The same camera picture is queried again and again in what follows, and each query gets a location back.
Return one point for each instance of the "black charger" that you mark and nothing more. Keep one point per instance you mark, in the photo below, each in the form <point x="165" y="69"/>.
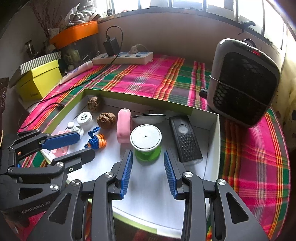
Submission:
<point x="111" y="47"/>

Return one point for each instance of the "window with metal bars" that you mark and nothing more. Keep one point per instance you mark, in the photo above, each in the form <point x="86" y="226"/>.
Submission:
<point x="185" y="4"/>

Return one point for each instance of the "white power strip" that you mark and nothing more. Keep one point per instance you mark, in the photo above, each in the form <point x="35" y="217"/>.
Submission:
<point x="129" y="59"/>

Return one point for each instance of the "pink green plaid tablecloth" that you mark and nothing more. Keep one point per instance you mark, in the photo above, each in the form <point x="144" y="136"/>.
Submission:
<point x="150" y="78"/>

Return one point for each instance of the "yellow cardboard box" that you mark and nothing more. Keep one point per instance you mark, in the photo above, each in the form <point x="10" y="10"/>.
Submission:
<point x="39" y="83"/>

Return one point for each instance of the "black rectangular device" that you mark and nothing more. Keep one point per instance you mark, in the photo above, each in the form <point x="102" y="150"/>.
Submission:
<point x="187" y="143"/>

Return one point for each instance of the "green and white box tray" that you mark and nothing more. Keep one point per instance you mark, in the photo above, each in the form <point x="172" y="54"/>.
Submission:
<point x="148" y="185"/>

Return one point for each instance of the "pile of stones and papers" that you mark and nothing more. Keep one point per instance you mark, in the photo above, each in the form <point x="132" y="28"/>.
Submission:
<point x="78" y="15"/>

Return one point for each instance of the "pink oblong case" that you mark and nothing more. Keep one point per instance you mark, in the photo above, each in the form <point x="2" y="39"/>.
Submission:
<point x="123" y="127"/>

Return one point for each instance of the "white round bottle cap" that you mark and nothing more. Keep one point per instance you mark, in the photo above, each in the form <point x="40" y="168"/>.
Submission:
<point x="84" y="118"/>

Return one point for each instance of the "small black block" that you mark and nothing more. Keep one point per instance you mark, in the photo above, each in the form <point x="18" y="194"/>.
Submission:
<point x="203" y="93"/>

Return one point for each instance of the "green spool with white top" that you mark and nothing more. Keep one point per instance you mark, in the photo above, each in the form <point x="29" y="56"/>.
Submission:
<point x="145" y="135"/>

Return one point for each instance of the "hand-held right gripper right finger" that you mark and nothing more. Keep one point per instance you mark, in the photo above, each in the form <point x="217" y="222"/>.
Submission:
<point x="170" y="176"/>

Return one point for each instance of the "grey and black heater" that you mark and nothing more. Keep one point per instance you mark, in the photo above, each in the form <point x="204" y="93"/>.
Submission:
<point x="242" y="85"/>

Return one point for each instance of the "black window latch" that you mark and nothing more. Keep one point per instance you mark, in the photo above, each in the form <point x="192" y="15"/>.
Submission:
<point x="248" y="23"/>

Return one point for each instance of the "dried twigs bundle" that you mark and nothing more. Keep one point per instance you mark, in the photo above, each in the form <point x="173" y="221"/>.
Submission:
<point x="44" y="20"/>

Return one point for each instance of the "dark metal stand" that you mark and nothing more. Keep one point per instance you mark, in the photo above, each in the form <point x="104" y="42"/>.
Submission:
<point x="29" y="47"/>

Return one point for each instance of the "rough carved walnut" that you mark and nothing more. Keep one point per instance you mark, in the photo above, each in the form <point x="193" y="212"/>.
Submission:
<point x="94" y="103"/>

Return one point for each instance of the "white cream tube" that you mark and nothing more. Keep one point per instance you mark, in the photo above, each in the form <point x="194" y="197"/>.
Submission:
<point x="78" y="69"/>

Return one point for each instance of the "black oval compact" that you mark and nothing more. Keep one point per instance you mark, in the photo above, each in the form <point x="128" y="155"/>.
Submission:
<point x="148" y="119"/>

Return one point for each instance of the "dark brown package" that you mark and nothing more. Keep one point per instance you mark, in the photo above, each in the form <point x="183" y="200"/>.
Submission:
<point x="3" y="97"/>

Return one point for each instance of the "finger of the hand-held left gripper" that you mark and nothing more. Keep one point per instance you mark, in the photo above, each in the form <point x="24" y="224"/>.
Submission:
<point x="78" y="157"/>
<point x="61" y="140"/>

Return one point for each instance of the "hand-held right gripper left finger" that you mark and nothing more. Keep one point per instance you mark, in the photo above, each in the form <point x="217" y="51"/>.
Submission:
<point x="127" y="173"/>

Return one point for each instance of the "white plug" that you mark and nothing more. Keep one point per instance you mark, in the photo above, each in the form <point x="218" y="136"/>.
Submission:
<point x="133" y="49"/>

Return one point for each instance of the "smooth brown walnut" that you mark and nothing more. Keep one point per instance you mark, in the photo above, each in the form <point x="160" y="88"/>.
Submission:
<point x="106" y="119"/>

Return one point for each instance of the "striped box lid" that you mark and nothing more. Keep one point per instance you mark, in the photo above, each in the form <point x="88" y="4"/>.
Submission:
<point x="39" y="60"/>

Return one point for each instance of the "orange-topped glass tank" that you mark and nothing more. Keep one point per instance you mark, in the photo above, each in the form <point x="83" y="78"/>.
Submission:
<point x="76" y="30"/>

